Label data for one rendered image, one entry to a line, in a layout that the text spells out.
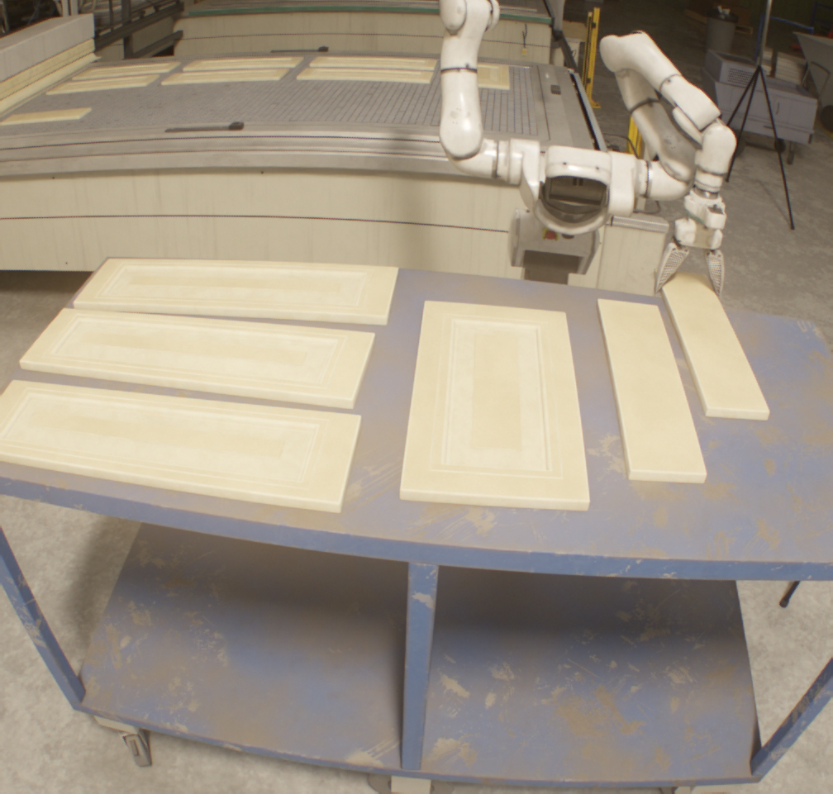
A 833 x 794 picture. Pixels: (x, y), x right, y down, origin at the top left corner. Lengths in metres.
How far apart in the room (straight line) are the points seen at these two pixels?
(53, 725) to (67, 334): 1.14
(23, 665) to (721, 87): 5.96
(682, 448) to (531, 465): 0.25
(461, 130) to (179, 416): 0.77
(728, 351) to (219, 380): 0.91
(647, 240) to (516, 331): 1.70
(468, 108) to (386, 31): 5.43
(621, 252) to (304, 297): 1.80
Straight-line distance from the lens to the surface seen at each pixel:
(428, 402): 1.24
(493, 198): 2.97
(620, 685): 1.86
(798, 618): 2.57
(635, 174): 1.62
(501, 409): 1.24
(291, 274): 1.61
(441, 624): 1.90
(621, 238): 3.08
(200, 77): 4.16
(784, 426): 1.41
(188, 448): 1.19
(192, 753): 2.07
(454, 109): 1.60
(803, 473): 1.33
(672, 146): 1.66
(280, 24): 7.20
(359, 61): 4.24
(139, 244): 3.40
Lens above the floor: 1.82
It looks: 38 degrees down
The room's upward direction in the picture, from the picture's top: 3 degrees clockwise
